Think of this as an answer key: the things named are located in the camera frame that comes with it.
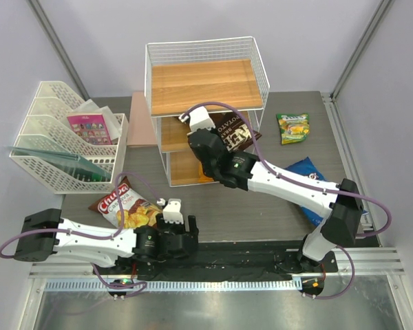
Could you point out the green translucent folder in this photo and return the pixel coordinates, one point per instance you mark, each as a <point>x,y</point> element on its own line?
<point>55,159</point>

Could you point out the black base mat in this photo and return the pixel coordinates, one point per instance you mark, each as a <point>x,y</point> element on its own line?
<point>227,261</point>

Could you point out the top wooden shelf board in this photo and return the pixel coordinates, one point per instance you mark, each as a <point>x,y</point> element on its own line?
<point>177,87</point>

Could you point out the brown Kettle sea salt bag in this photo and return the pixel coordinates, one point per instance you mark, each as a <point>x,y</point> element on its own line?
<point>232,130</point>

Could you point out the white slotted cable duct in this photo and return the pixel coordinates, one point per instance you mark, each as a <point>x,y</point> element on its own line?
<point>93,284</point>

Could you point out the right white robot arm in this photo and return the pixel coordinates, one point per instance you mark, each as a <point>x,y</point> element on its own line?
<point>337,204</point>

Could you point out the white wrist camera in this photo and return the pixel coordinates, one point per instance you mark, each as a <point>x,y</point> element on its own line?
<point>171,210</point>
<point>197,119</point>

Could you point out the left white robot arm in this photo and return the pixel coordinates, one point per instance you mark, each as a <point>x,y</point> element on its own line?
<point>58,236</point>

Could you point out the brown Chuba cassava chips bag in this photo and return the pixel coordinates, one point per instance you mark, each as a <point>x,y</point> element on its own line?
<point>136,210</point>

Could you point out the left aluminium frame post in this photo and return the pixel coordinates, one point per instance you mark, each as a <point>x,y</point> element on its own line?
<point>47,27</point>

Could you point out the blue Doritos chips bag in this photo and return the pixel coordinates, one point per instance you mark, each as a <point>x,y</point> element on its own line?
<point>306,168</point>

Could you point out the pink flat board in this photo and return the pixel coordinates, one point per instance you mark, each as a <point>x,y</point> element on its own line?
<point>140,131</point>

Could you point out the pink sticker booklet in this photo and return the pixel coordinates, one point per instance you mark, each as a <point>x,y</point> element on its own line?
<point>90,127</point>

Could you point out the orange honey dijon chips bag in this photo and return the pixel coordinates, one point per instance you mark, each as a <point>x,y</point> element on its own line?
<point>203,179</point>

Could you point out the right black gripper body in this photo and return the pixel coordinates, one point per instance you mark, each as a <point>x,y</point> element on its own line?
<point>208,171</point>

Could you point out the aluminium frame post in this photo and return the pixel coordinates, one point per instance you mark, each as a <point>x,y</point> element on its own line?
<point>47,27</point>
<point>366,38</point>

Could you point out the green yellow snack bag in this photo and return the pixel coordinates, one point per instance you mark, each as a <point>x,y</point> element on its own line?
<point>293,128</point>

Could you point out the right aluminium frame post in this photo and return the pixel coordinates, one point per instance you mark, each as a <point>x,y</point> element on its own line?
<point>366,38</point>

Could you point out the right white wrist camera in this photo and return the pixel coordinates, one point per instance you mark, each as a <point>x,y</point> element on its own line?
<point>197,119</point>

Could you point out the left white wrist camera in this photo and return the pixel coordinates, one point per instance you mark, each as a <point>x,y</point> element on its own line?
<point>171,210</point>

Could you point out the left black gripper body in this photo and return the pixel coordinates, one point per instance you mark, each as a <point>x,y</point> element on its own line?
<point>171,229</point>

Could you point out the white plastic file organizer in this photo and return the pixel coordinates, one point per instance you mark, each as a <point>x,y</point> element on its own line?
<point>45,128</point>

